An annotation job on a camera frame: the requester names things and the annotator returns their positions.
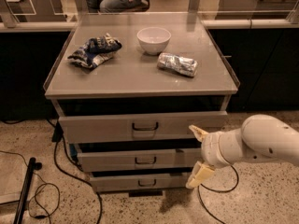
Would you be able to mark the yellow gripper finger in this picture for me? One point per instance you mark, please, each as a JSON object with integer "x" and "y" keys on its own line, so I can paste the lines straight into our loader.
{"x": 200, "y": 172}
{"x": 199, "y": 133}

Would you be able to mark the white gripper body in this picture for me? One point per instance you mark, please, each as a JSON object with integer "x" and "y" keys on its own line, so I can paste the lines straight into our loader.
{"x": 212, "y": 148}

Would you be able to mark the grey drawer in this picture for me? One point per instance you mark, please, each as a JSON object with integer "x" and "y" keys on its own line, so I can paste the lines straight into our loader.
{"x": 139, "y": 159}
{"x": 136, "y": 182}
{"x": 133, "y": 127}

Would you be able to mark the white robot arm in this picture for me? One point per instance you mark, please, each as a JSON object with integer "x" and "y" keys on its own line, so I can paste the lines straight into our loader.
{"x": 261, "y": 138}

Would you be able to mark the grey top drawer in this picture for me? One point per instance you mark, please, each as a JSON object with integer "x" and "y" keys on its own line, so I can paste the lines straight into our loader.
{"x": 133, "y": 127}

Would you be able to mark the grey drawer cabinet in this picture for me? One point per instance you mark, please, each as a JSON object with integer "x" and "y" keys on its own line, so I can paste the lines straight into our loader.
{"x": 131, "y": 82}

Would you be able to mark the grey bottom drawer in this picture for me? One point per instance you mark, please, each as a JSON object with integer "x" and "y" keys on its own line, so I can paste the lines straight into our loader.
{"x": 136, "y": 182}

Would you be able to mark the silver foil snack bag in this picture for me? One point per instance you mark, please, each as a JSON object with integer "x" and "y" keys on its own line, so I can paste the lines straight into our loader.
{"x": 178, "y": 64}

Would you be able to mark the white bowl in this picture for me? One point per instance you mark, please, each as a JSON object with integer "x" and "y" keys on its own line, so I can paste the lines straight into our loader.
{"x": 153, "y": 40}

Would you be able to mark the blue crumpled chip bag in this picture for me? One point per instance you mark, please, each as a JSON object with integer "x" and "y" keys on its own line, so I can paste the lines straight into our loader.
{"x": 95, "y": 51}

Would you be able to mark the grey desk background right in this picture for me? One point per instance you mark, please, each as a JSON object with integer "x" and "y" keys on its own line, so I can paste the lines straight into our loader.
{"x": 254, "y": 9}

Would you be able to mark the grey desk background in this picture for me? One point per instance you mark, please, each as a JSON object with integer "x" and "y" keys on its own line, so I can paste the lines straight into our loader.
{"x": 33, "y": 10}
{"x": 254, "y": 9}

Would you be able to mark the black pole on floor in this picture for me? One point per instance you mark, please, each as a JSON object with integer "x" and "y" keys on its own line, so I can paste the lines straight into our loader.
{"x": 32, "y": 165}

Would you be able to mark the grey desk background left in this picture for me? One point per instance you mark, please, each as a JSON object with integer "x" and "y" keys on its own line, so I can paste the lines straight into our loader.
{"x": 33, "y": 10}

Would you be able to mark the white barrier rail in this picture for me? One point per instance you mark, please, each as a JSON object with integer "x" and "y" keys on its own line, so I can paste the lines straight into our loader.
{"x": 209, "y": 24}

